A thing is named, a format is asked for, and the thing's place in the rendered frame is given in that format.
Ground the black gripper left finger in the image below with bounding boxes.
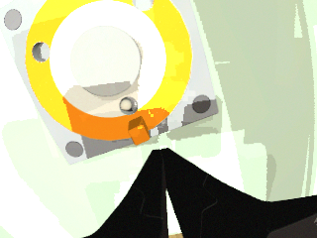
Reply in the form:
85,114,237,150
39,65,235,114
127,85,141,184
83,150,169,238

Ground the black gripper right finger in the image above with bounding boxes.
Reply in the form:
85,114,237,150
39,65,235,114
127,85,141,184
161,148,317,238

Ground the yellow round plate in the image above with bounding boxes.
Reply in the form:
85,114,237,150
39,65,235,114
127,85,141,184
25,0,193,146

